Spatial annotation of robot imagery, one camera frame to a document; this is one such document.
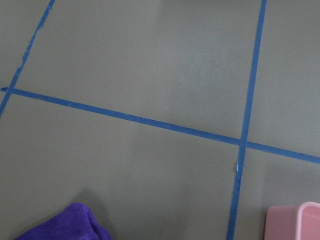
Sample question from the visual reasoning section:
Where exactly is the purple cloth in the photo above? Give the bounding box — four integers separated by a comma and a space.
17, 202, 112, 240

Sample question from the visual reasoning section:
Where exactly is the pink plastic bin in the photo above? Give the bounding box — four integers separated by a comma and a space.
264, 202, 320, 240

